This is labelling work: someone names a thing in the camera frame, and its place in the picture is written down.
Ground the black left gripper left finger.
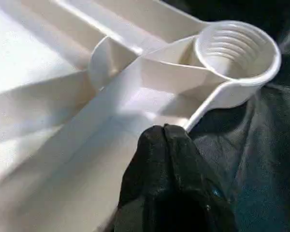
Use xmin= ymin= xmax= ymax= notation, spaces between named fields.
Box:
xmin=113 ymin=125 xmax=180 ymax=232

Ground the white plastic table top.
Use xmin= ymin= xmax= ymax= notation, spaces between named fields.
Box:
xmin=0 ymin=0 xmax=282 ymax=232

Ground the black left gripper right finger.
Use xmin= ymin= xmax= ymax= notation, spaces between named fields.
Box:
xmin=163 ymin=123 xmax=242 ymax=232

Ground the black table mat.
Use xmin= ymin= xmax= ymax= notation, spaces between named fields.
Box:
xmin=157 ymin=0 xmax=290 ymax=232

